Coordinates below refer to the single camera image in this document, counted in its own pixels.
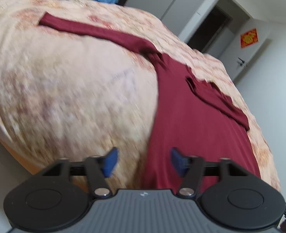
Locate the white wardrobe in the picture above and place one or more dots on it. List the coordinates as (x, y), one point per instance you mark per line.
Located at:
(157, 0)

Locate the red door decoration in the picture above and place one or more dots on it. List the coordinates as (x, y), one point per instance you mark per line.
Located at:
(248, 38)

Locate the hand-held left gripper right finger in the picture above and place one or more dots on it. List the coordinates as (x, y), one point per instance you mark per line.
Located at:
(178, 162)

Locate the white door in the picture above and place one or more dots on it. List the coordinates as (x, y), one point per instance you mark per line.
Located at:
(259, 53)

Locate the wooden bed frame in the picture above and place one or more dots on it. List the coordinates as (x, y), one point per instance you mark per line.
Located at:
(19, 159)

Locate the floral beige blanket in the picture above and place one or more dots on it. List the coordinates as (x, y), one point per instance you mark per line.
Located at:
(60, 89)

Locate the maroon long-sleeve shirt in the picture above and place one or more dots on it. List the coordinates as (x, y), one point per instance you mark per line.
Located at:
(193, 126)

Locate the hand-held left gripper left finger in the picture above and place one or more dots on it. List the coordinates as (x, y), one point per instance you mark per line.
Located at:
(110, 162)

